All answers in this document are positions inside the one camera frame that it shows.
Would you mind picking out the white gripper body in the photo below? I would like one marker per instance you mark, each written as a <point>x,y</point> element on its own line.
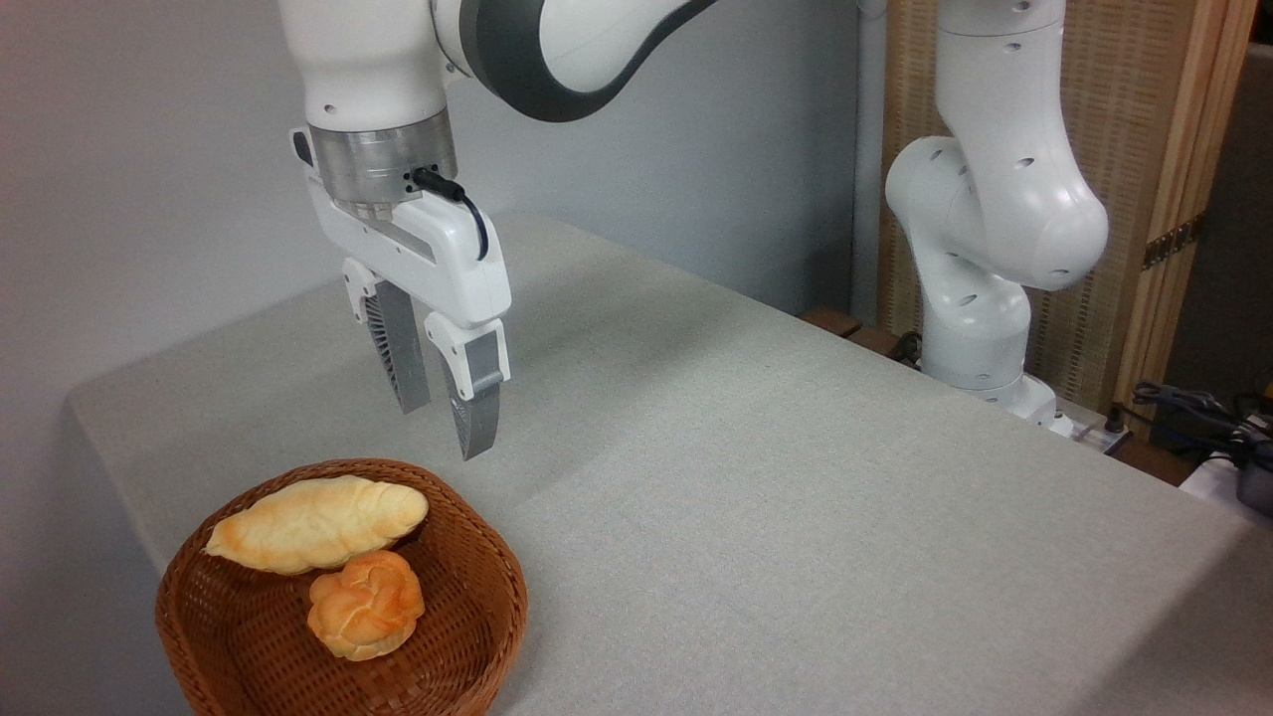
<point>453,264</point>

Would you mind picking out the grey tablecloth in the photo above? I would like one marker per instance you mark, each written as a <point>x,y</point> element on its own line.
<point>796,497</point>

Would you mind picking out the brown woven wicker basket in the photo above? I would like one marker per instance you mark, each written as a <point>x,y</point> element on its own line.
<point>249,646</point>

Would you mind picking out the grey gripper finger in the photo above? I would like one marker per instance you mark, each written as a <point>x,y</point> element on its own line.
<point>403,348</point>
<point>477,398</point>

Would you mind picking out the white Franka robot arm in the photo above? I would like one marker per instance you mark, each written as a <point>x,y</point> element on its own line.
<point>995,199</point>

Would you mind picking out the metal screen hinge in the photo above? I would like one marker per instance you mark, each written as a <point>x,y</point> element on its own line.
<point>1174,242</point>

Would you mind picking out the long pale bread roll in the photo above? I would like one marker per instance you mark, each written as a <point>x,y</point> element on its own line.
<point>313,522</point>

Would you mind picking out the brown wooden base board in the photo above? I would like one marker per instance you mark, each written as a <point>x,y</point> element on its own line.
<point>845,326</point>

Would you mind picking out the round orange bread bun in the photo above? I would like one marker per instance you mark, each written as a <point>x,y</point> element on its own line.
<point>366,607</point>

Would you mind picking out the bamboo folding screen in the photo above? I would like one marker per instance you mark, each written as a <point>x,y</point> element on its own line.
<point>1144,119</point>

